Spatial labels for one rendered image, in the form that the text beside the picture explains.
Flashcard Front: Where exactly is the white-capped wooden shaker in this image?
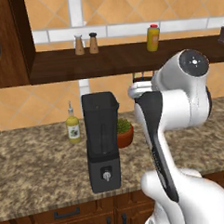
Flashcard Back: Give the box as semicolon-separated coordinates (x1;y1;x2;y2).
73;33;86;56

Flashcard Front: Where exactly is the black-capped wooden shaker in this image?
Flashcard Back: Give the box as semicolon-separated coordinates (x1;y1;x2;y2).
87;32;100;56

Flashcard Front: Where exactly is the dark brown bottle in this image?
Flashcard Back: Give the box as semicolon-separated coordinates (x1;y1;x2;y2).
217;20;224;46

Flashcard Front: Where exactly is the dark wooden wall shelf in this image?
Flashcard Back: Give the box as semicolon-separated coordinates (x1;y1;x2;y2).
28;34;224;86

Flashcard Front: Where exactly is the yellow bottle with red cap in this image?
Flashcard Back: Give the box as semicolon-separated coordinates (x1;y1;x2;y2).
145;23;162;53

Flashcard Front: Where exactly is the dark wooden wall cupboard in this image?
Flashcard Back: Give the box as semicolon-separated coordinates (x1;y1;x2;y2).
0;0;39;90

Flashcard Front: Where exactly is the yellow-green oil bottle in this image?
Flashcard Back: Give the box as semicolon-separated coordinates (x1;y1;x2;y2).
64;99;83;145

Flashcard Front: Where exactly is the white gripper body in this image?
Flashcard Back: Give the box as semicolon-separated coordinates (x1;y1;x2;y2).
132;77;154;91

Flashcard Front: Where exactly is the green plant in terracotta pot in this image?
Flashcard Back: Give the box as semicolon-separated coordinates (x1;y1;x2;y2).
115;116;136;150

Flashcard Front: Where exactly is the black drawer handle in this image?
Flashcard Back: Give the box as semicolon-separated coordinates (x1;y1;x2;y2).
53;205;82;220

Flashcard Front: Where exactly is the black blender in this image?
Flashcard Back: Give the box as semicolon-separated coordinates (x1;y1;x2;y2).
80;90;125;195

